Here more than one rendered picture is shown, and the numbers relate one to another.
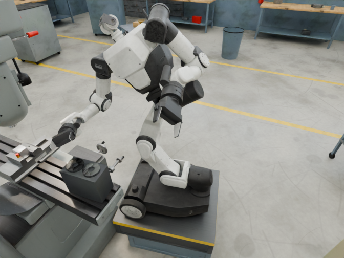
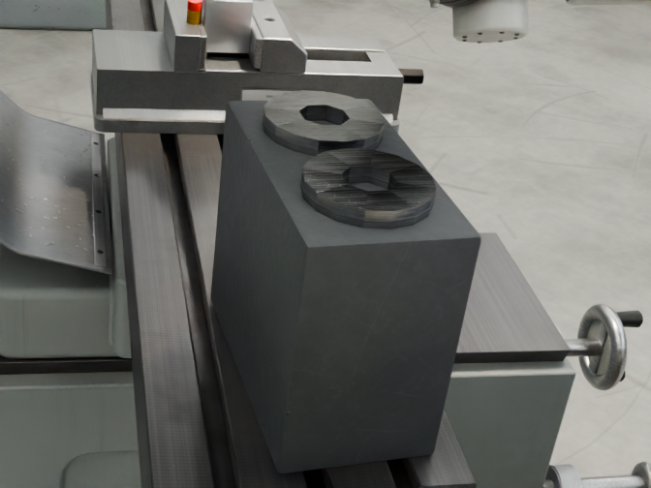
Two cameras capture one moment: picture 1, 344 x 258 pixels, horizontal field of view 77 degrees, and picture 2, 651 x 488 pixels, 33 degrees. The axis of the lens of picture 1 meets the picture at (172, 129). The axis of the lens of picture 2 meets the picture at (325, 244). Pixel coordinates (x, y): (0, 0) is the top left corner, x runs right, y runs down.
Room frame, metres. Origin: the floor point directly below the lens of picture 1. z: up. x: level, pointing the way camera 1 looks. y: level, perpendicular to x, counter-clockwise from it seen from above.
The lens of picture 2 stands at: (0.31, -0.06, 1.46)
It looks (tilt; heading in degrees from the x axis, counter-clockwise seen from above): 30 degrees down; 50
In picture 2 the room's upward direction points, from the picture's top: 8 degrees clockwise
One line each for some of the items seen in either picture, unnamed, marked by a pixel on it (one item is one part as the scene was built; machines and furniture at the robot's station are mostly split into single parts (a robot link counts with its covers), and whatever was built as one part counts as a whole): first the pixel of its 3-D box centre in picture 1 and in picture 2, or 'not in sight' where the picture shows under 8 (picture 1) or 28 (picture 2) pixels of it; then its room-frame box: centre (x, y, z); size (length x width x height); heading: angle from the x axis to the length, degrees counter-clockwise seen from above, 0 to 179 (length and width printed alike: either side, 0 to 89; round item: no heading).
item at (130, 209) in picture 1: (132, 209); not in sight; (0.89, 0.30, 0.50); 0.20 x 0.05 x 0.20; 77
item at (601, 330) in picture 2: (99, 151); (576, 347); (1.37, 0.65, 0.63); 0.16 x 0.12 x 0.12; 155
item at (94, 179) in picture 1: (87, 178); (328, 265); (0.76, 0.47, 1.03); 0.22 x 0.12 x 0.20; 71
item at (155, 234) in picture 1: (171, 206); not in sight; (1.10, 0.00, 0.20); 0.78 x 0.68 x 0.40; 77
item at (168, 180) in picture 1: (175, 172); not in sight; (1.09, -0.03, 0.68); 0.21 x 0.20 x 0.13; 77
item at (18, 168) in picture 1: (29, 154); (246, 63); (0.99, 0.92, 0.99); 0.35 x 0.15 x 0.11; 156
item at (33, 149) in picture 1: (30, 148); (271, 35); (1.01, 0.91, 1.02); 0.12 x 0.06 x 0.04; 66
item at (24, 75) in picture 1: (22, 78); not in sight; (1.11, 0.82, 1.46); 0.07 x 0.07 x 0.06
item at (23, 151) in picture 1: (21, 152); (224, 17); (0.96, 0.93, 1.04); 0.06 x 0.05 x 0.06; 66
